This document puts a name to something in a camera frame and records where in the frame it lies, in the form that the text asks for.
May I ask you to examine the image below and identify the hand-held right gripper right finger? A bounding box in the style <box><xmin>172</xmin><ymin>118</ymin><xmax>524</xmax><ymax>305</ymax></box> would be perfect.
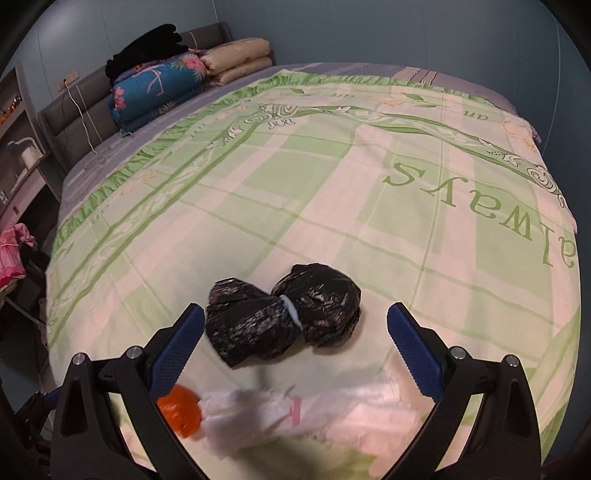
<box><xmin>385</xmin><ymin>302</ymin><xmax>542</xmax><ymax>480</ymax></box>

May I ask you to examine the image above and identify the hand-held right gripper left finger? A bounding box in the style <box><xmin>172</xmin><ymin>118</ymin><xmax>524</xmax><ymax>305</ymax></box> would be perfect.
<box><xmin>50</xmin><ymin>302</ymin><xmax>206</xmax><ymax>480</ymax></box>

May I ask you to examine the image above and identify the orange noodle packet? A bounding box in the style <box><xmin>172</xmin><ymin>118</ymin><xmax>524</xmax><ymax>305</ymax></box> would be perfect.
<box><xmin>156</xmin><ymin>386</ymin><xmax>204</xmax><ymax>439</ymax></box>

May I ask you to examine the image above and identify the large black plastic bag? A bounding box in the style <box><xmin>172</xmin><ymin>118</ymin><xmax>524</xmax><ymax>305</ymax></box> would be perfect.
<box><xmin>205</xmin><ymin>263</ymin><xmax>363</xmax><ymax>368</ymax></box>

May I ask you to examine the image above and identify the white translucent plastic bag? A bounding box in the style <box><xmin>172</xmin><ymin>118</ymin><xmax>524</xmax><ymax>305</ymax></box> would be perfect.
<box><xmin>198</xmin><ymin>382</ymin><xmax>428</xmax><ymax>463</ymax></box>

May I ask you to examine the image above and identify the green printed blanket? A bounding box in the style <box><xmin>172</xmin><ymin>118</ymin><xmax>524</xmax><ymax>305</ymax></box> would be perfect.
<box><xmin>45</xmin><ymin>68</ymin><xmax>581</xmax><ymax>480</ymax></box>

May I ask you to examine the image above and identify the pink quilted cloth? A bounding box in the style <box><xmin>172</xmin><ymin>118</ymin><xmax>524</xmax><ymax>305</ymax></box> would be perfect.
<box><xmin>0</xmin><ymin>222</ymin><xmax>38</xmax><ymax>292</ymax></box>

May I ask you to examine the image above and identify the white desk lamp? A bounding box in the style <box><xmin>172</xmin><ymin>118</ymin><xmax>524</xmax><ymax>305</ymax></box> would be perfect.
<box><xmin>6</xmin><ymin>136</ymin><xmax>42</xmax><ymax>168</ymax></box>

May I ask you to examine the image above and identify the grey padded headboard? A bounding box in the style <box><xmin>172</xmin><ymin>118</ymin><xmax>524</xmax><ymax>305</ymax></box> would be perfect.
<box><xmin>36</xmin><ymin>21</ymin><xmax>234</xmax><ymax>172</ymax></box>

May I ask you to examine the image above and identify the blue floral quilt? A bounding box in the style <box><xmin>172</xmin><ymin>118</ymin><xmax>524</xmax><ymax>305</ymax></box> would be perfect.
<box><xmin>108</xmin><ymin>51</ymin><xmax>209</xmax><ymax>135</ymax></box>

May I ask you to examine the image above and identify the grey shelf unit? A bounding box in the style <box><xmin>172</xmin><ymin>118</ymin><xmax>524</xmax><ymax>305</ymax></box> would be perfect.
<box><xmin>0</xmin><ymin>64</ymin><xmax>50</xmax><ymax>219</ymax></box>

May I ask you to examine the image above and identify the beige pillow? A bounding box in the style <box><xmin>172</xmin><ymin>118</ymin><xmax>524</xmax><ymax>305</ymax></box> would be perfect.
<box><xmin>200</xmin><ymin>37</ymin><xmax>271</xmax><ymax>71</ymax></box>
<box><xmin>205</xmin><ymin>56</ymin><xmax>274</xmax><ymax>86</ymax></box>

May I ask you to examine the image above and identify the black clothing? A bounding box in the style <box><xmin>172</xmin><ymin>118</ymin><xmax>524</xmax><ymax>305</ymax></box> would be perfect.
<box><xmin>105</xmin><ymin>23</ymin><xmax>190</xmax><ymax>80</ymax></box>

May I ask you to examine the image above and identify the white charging cable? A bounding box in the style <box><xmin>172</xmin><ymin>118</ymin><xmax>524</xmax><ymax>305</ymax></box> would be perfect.
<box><xmin>64</xmin><ymin>82</ymin><xmax>101</xmax><ymax>156</ymax></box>

